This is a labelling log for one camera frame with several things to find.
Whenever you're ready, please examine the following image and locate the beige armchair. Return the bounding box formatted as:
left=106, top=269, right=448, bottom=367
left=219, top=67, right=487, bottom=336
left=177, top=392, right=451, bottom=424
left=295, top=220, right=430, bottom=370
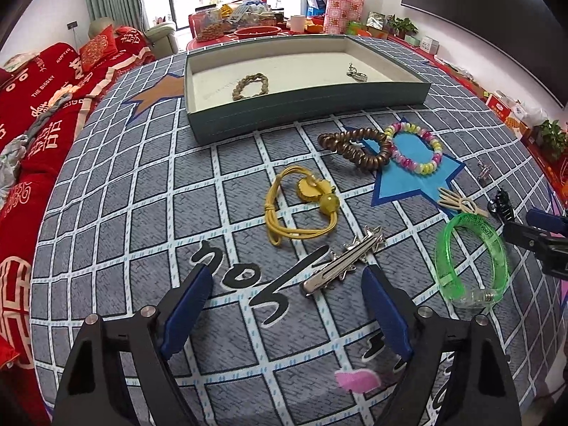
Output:
left=89, top=18, right=178, bottom=58

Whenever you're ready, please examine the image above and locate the red plastic bowl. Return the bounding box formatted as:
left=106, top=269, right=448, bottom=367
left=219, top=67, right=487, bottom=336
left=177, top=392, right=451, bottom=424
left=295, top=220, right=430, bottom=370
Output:
left=234, top=26, right=282, bottom=40

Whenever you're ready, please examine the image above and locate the brown spiral hair tie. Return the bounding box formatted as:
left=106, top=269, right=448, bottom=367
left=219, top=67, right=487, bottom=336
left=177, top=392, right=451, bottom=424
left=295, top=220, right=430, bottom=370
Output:
left=317, top=127, right=393, bottom=170

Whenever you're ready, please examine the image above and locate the grey checked tablecloth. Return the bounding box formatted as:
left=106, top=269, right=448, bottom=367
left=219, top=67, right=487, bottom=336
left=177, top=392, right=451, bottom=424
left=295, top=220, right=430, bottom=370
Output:
left=29, top=35, right=568, bottom=426

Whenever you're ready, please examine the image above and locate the yellow hair tie with bead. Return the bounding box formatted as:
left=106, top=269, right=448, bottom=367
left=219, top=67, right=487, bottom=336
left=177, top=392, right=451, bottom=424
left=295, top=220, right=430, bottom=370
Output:
left=265, top=165, right=342, bottom=246

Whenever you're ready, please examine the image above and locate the pink felt piece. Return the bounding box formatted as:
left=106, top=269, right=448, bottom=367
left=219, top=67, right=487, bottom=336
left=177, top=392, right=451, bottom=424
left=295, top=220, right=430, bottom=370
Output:
left=334, top=367, right=381, bottom=393

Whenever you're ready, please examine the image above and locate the black television screen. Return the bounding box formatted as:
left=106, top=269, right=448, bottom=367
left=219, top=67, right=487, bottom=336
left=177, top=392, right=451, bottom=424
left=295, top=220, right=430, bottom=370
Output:
left=400, top=0, right=568, bottom=111

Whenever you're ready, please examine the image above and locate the translucent green bracelet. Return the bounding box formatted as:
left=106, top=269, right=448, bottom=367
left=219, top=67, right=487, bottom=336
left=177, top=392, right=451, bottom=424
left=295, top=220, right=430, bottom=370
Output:
left=434, top=213, right=510, bottom=309

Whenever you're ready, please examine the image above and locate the silver metal hair clip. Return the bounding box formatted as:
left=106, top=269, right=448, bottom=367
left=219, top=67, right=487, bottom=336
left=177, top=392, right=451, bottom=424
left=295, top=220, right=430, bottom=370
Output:
left=299, top=225, right=388, bottom=298

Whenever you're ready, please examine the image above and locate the colourful bead bracelet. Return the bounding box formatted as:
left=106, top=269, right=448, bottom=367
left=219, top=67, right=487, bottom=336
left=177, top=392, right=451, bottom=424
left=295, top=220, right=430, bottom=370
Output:
left=384, top=121, right=444, bottom=175

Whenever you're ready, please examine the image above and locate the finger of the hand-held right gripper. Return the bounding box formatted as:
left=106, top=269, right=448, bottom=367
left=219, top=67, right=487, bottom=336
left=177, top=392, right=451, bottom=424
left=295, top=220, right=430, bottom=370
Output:
left=503, top=221, right=548, bottom=258
left=526, top=208, right=568, bottom=234

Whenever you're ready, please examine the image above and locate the potted green plant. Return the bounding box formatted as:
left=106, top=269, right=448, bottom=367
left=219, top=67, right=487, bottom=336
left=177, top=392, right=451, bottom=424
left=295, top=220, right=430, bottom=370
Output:
left=535, top=120, right=568, bottom=160
left=390, top=17, right=418, bottom=38

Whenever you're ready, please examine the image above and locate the beige hair clip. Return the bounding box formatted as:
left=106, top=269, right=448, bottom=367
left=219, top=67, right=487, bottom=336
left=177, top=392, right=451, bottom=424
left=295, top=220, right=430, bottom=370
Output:
left=437, top=186, right=489, bottom=219

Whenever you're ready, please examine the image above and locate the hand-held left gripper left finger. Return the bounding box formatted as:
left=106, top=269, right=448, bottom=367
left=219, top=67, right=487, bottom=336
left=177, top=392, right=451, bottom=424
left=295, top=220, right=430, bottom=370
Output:
left=52, top=266, right=214, bottom=426

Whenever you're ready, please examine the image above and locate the red covered sofa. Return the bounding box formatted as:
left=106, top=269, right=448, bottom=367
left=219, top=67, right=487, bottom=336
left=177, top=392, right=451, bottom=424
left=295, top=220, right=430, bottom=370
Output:
left=0, top=27, right=156, bottom=426

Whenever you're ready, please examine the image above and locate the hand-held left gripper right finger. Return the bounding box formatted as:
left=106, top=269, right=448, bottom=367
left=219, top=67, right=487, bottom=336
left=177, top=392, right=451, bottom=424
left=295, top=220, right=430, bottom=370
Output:
left=361, top=266, right=522, bottom=426

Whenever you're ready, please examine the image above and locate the black claw hair clip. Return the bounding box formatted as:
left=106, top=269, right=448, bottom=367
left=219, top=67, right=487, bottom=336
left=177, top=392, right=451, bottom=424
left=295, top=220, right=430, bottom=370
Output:
left=487, top=189, right=515, bottom=223

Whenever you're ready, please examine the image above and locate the clear jar of nuts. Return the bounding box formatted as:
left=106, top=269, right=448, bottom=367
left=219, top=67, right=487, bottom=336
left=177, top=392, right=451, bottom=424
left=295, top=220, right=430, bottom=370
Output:
left=193, top=9, right=229, bottom=42

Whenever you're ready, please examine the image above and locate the red embroidered cushion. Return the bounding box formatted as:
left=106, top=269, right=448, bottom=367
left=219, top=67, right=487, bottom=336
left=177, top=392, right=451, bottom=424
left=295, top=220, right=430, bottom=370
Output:
left=80, top=26, right=120, bottom=72

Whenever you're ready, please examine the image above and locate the round red table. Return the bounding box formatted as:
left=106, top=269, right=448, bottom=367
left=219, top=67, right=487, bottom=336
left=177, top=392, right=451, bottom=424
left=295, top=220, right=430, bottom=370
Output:
left=186, top=12, right=329, bottom=51

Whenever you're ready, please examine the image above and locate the grey blue crumpled cloth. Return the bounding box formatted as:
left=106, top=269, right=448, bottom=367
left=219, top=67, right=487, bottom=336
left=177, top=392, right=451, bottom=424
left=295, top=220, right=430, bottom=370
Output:
left=0, top=89, right=85, bottom=200

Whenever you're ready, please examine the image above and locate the brown braided bracelet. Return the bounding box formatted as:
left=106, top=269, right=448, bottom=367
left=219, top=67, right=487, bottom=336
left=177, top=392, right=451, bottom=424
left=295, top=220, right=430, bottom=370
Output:
left=231, top=73, right=270, bottom=102

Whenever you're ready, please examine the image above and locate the shallow grey-green tray box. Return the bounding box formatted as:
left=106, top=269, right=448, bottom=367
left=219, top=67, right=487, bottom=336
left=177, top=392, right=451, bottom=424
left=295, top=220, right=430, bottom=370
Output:
left=183, top=34, right=433, bottom=146

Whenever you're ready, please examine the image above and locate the red patterned gift bag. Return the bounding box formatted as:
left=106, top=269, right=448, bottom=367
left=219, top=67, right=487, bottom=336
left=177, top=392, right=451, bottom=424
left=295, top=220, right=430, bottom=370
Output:
left=324, top=0, right=365, bottom=35

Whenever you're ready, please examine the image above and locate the red and white snack box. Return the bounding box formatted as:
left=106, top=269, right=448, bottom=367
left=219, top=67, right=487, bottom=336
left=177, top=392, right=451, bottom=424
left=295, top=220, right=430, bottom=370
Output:
left=486, top=91, right=522, bottom=120

